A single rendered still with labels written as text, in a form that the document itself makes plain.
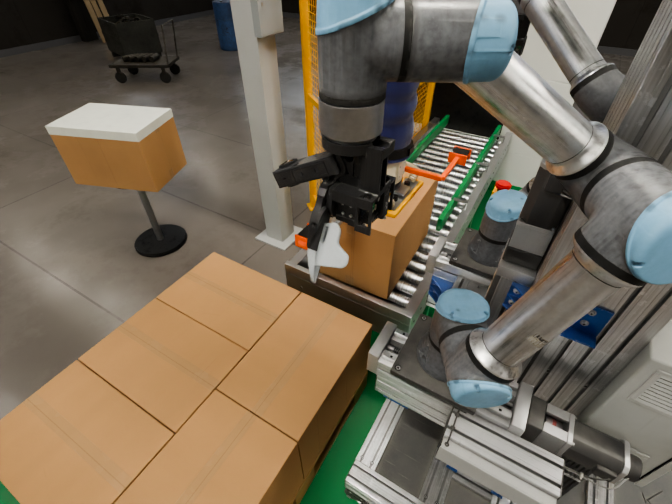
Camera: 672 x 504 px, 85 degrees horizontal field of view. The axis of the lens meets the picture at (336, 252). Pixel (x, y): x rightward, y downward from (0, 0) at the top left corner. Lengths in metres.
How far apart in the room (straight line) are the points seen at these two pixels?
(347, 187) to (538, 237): 0.63
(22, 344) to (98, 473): 1.53
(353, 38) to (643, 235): 0.43
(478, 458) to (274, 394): 0.80
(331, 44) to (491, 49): 0.15
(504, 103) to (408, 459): 1.52
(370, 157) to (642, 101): 0.48
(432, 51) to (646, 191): 0.36
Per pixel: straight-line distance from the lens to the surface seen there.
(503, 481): 1.07
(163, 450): 1.57
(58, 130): 2.86
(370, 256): 1.67
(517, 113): 0.60
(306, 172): 0.49
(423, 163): 3.05
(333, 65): 0.41
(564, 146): 0.66
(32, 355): 2.90
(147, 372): 1.75
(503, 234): 1.30
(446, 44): 0.41
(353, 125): 0.42
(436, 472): 1.80
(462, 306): 0.88
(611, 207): 0.65
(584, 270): 0.66
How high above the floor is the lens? 1.90
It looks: 41 degrees down
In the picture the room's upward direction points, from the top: straight up
